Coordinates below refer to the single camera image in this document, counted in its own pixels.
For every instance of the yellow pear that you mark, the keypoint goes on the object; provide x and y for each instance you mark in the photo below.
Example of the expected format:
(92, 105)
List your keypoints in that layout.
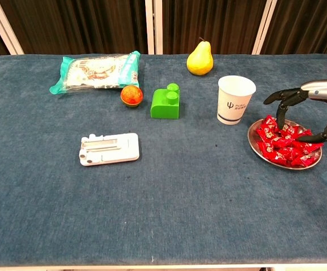
(200, 62)

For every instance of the teal noodle packet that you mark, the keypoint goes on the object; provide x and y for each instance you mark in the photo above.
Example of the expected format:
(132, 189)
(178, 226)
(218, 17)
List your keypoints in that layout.
(95, 70)

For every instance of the orange ball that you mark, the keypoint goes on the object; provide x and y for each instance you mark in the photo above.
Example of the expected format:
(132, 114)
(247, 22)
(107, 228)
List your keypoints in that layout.
(131, 96)

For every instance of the blue felt table cloth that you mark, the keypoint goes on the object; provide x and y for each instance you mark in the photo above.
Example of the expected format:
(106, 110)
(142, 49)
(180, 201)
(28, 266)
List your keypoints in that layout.
(180, 197)

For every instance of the white paper cup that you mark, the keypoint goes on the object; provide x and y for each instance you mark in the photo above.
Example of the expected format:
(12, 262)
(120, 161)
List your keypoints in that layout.
(231, 107)

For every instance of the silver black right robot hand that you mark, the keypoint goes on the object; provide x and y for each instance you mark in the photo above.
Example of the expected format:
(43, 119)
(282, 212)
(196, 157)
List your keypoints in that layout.
(324, 89)

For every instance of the round metal plate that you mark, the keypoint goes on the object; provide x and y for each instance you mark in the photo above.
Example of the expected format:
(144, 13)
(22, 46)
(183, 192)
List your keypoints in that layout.
(250, 139)

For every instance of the white frame post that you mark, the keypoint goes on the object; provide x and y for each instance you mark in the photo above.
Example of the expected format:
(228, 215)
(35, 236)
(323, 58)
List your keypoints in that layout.
(158, 28)
(149, 28)
(6, 31)
(264, 28)

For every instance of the green toy block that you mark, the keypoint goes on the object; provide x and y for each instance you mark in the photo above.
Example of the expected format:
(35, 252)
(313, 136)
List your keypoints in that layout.
(163, 107)

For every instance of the white folding phone stand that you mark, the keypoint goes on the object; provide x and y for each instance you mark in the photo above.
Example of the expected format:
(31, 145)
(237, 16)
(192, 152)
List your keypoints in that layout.
(123, 146)

